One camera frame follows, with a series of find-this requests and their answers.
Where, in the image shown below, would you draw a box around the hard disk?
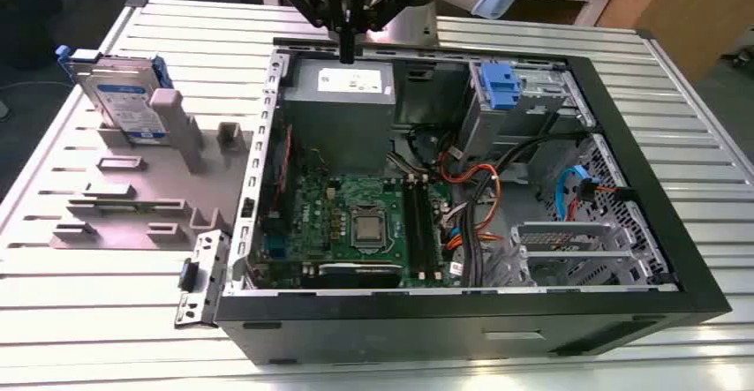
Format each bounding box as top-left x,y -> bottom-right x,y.
55,45 -> 174,146

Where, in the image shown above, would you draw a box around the metal disk bay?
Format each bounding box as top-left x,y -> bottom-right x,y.
509,221 -> 677,289

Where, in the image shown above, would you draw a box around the blue plastic drive latch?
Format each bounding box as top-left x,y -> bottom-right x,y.
479,62 -> 525,112

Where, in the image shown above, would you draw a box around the grey power supply unit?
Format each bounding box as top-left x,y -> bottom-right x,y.
279,57 -> 398,176

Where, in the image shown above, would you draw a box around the metal optical drive cage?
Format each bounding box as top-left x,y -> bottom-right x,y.
458,58 -> 595,165

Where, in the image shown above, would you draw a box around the green Dell motherboard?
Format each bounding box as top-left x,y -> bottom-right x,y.
250,172 -> 467,289

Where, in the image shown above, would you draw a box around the black CPU socket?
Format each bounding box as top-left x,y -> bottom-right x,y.
347,204 -> 398,258

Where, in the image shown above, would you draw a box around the grey plastic parts rack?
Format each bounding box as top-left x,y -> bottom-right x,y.
49,89 -> 256,251

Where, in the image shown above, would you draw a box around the silver CPU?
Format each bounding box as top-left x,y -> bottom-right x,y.
351,216 -> 384,240

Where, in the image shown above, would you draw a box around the RAM slot with white clips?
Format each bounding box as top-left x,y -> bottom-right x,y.
404,173 -> 427,282
418,173 -> 445,282

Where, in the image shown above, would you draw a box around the brown wooden cabinet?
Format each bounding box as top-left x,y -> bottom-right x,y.
594,0 -> 754,84

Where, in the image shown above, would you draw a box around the green RAM stick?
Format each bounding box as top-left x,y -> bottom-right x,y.
94,200 -> 156,212

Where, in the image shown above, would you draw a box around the blue VGA port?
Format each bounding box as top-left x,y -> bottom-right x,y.
266,236 -> 291,260

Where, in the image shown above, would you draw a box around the black graphics card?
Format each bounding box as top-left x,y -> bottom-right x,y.
298,260 -> 406,289

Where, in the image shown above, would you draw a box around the black open PC case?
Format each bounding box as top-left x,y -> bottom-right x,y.
212,35 -> 731,365

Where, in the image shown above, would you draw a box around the yellow black power wires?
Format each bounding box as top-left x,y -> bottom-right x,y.
386,151 -> 431,176

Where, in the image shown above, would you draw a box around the orange wire bundle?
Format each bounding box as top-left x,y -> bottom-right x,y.
439,163 -> 506,251

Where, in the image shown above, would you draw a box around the light blue SATA wire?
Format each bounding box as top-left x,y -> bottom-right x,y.
557,165 -> 590,224

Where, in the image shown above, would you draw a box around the thick black cable bundle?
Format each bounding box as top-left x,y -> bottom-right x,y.
457,130 -> 594,287

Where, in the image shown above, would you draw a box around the orange black power wire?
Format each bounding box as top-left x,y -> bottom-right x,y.
579,177 -> 635,202

